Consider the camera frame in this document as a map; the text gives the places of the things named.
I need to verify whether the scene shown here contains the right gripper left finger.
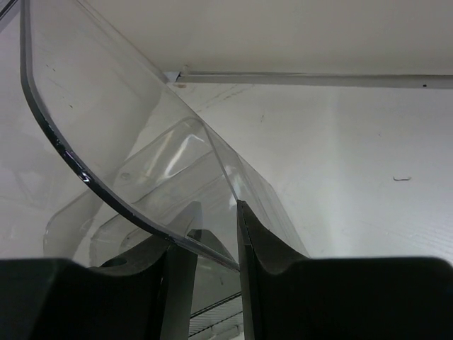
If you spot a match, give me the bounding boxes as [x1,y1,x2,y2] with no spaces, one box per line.
[88,200,203,340]

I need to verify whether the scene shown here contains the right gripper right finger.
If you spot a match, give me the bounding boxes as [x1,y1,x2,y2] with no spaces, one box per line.
[236,200,319,339]

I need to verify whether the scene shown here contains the clear acrylic drawer organizer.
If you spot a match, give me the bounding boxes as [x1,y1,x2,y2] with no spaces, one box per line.
[0,0,312,340]

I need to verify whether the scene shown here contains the right aluminium rail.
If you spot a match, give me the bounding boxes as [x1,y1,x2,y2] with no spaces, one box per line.
[165,72,452,90]

